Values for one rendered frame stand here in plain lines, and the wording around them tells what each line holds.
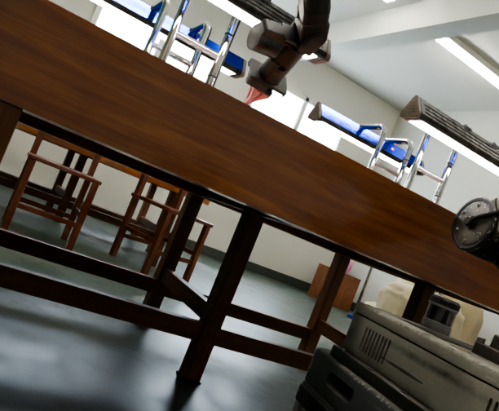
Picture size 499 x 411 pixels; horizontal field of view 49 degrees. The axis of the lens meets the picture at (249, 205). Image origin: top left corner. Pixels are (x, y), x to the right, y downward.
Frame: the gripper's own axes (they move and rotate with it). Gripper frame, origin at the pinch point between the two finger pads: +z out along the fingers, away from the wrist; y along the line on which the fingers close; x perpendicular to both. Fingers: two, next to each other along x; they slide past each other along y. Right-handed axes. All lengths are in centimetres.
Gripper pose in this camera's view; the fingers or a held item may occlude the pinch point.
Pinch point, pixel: (247, 100)
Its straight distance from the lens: 134.3
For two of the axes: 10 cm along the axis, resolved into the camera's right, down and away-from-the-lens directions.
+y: -8.3, -3.4, -4.3
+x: -0.1, 7.9, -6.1
